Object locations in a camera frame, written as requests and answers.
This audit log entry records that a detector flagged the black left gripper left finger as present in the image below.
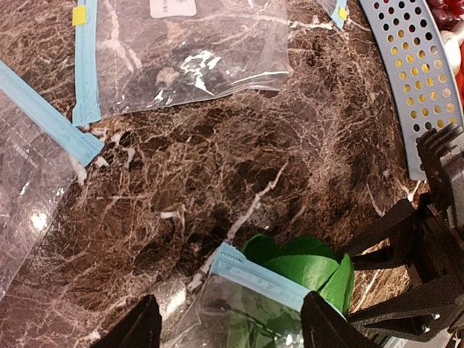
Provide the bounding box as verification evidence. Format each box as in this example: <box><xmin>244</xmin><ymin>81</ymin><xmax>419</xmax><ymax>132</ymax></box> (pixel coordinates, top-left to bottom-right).
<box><xmin>92</xmin><ymin>294</ymin><xmax>162</xmax><ymax>348</ymax></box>

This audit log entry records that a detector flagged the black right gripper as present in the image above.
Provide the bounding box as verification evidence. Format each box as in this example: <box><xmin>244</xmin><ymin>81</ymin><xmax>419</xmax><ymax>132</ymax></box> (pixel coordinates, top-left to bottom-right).
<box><xmin>340</xmin><ymin>123</ymin><xmax>463</xmax><ymax>286</ymax></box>

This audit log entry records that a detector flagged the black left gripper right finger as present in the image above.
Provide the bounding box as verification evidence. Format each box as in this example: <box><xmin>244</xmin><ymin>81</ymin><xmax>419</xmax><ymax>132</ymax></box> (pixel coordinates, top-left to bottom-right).
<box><xmin>300</xmin><ymin>291</ymin><xmax>378</xmax><ymax>348</ymax></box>

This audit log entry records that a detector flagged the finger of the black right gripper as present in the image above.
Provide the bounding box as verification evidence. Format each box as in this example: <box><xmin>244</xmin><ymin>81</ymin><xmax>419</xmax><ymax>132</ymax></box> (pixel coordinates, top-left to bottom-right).
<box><xmin>347</xmin><ymin>275</ymin><xmax>463</xmax><ymax>336</ymax></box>

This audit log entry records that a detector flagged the green white bok choy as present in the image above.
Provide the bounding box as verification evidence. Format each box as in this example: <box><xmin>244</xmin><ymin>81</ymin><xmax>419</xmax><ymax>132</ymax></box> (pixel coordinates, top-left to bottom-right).
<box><xmin>226</xmin><ymin>234</ymin><xmax>355</xmax><ymax>348</ymax></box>

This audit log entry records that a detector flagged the clear zip bag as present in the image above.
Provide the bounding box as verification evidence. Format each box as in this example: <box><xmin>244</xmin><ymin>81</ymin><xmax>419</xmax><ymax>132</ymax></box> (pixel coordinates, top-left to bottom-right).
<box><xmin>318</xmin><ymin>0</ymin><xmax>348</xmax><ymax>30</ymax></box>
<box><xmin>72</xmin><ymin>1</ymin><xmax>291</xmax><ymax>127</ymax></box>
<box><xmin>159</xmin><ymin>242</ymin><xmax>349</xmax><ymax>348</ymax></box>
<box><xmin>1</xmin><ymin>63</ymin><xmax>104</xmax><ymax>295</ymax></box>

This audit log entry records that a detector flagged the light blue plastic basket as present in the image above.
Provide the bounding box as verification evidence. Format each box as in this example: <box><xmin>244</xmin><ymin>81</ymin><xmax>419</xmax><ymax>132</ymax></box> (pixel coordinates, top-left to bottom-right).
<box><xmin>360</xmin><ymin>0</ymin><xmax>463</xmax><ymax>181</ymax></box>

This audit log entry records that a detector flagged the purple grape bunch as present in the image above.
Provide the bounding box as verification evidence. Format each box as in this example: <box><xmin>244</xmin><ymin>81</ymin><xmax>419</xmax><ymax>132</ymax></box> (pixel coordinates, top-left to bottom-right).
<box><xmin>426</xmin><ymin>0</ymin><xmax>463</xmax><ymax>31</ymax></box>

